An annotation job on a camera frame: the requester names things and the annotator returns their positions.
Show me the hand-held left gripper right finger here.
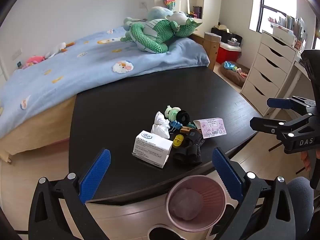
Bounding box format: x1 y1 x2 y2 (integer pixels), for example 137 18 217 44
212 147 297 240

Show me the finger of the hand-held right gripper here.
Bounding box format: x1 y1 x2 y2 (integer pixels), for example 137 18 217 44
249 114 318 145
266 95 318 115

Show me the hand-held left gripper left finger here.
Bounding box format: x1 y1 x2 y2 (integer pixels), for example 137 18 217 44
28 149 112 240

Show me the pink trash bin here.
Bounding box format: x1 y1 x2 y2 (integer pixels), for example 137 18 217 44
165 175 234 232

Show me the black glove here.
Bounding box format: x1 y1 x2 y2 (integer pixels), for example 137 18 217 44
172 129 205 165

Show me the pink bunny print card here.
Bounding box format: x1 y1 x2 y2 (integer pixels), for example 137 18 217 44
193 117 227 139

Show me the yellow measuring tape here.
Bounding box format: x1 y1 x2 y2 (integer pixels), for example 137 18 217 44
173 134 185 147

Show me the white cardboard box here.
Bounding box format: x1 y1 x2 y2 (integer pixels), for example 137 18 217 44
132 130 173 169

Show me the blue binder clip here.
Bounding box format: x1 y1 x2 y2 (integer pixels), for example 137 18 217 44
168 120 184 133

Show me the black hair scrunchie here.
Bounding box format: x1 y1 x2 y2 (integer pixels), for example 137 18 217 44
176 110 191 127

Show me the white tissue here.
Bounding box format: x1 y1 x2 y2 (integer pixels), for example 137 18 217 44
151 112 171 138

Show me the person's right hand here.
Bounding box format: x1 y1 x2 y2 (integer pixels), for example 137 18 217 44
301 151 312 173

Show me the white desk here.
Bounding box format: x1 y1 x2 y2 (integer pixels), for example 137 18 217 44
271 59 310 120

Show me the white drawer cabinet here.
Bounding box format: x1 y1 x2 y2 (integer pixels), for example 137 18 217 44
241 30 299 117

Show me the black wooden table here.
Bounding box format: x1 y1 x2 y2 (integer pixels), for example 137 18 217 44
68 66 262 207

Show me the brown pet bed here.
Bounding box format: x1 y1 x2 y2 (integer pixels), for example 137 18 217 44
219 60 250 87

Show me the person's right leg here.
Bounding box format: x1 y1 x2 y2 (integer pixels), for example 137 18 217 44
286 177 314 217

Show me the red cooler box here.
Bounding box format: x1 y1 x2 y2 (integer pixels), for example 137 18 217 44
216 42 242 65

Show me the row of books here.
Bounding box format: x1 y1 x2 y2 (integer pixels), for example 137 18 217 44
267 14 308 50

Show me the dark grey slipper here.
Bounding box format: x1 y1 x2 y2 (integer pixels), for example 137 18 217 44
149 224 193 240

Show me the black storage box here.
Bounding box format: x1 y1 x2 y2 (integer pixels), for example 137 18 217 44
211 27 243 47

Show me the wooden bedside stand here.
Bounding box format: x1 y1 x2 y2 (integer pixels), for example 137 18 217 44
204 32 222 71

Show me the light blue printed blanket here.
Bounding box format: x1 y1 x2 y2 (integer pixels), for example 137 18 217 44
0 26 210 138

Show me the pink plush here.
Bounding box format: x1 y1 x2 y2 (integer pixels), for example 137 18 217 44
22 56 46 70

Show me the white goose plush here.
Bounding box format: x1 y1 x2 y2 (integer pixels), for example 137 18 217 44
45 42 75 58

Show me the green dragon plush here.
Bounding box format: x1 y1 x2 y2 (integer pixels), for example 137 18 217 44
120 15 203 54

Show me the light blue plush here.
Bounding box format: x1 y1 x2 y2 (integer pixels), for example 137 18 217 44
123 6 175 29

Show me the wooden bed frame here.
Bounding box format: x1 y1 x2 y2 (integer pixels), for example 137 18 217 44
0 95 78 164

